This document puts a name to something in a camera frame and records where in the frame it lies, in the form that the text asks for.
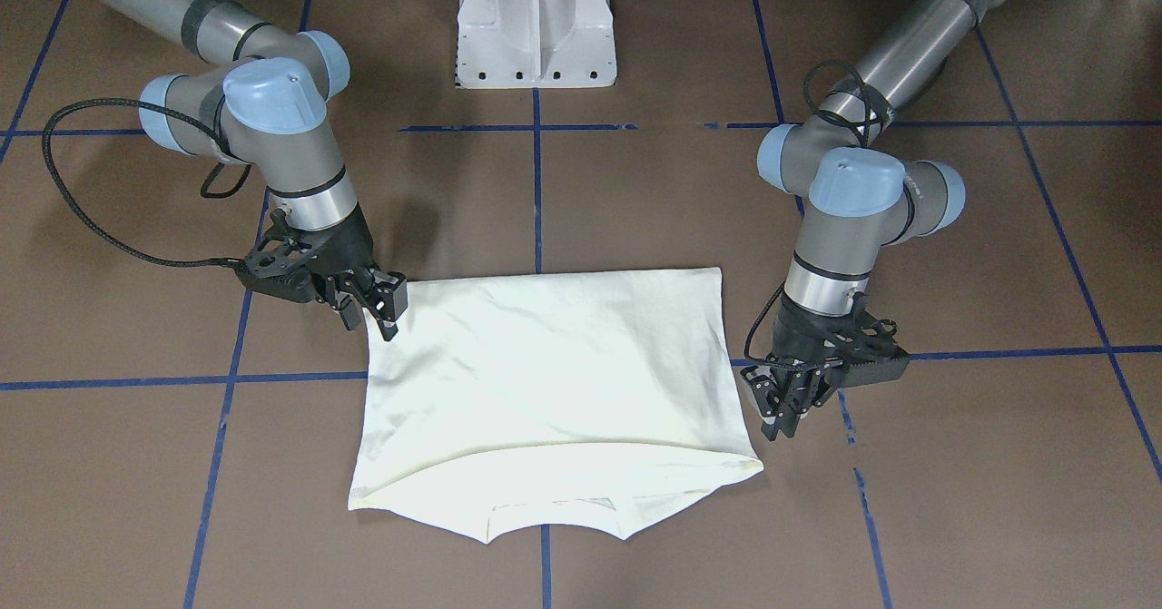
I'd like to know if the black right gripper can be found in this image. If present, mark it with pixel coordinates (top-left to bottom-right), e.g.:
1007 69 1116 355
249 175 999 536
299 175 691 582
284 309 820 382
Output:
238 205 408 341

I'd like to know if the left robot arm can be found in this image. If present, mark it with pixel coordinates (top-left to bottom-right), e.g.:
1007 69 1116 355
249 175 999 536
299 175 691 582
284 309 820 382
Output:
740 0 1007 442

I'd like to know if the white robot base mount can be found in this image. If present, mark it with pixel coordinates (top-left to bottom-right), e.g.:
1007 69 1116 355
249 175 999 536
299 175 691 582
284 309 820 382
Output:
454 0 618 91

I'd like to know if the cream long-sleeve shirt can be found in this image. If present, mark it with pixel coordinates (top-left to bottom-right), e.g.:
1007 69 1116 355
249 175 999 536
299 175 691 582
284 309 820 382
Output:
346 267 763 543

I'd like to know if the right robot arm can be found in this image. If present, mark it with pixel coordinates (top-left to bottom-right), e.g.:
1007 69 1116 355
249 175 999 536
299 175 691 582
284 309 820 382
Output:
41 0 408 341

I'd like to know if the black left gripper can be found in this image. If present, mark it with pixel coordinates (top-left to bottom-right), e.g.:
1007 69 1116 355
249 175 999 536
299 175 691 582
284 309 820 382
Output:
740 291 911 439

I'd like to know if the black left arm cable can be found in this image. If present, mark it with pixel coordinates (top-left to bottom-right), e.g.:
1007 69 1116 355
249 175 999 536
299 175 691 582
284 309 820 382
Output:
744 59 895 360

